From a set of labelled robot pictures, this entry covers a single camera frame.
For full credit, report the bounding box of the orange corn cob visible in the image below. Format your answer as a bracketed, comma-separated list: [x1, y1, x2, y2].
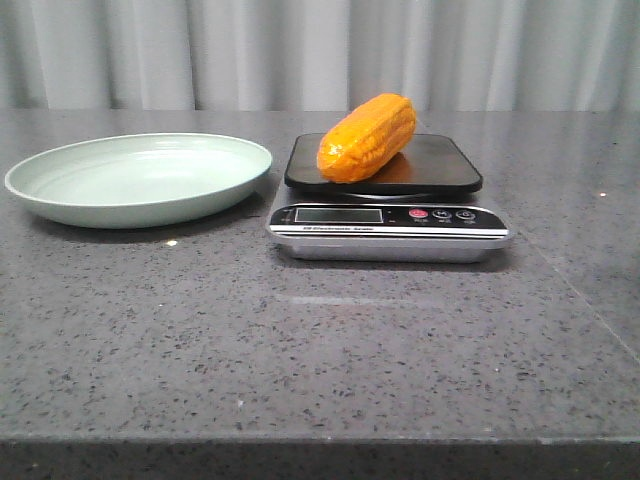
[316, 93, 417, 183]

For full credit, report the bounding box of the silver black kitchen scale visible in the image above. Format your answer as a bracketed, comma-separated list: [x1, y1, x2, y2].
[266, 133, 514, 263]

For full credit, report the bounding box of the pale green round plate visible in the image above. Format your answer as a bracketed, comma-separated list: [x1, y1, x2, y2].
[5, 133, 272, 229]

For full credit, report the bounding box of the grey pleated curtain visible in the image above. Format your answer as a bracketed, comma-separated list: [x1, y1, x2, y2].
[1, 1, 639, 111]

